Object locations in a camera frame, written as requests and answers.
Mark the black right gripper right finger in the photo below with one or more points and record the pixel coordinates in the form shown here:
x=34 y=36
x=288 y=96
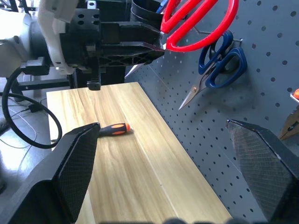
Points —
x=264 y=168

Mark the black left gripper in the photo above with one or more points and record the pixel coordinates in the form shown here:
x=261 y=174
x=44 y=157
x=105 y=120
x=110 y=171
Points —
x=88 y=39

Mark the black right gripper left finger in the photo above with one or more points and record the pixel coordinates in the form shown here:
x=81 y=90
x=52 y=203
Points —
x=70 y=168

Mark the black tape roll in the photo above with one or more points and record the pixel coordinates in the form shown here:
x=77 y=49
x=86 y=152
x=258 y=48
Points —
x=144 y=11

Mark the dark grey pegboard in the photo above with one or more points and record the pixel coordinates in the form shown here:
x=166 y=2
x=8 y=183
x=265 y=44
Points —
x=205 y=144

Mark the metal pegboard hook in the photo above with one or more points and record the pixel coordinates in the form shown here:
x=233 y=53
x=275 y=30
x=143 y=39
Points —
x=236 y=40
x=202 y=30

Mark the black power adapter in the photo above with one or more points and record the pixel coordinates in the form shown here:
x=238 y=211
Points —
x=35 y=107

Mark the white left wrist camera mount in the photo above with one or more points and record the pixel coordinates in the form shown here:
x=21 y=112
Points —
x=54 y=46

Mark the black metal frame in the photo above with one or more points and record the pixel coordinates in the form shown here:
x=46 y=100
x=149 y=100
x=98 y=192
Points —
x=42 y=84

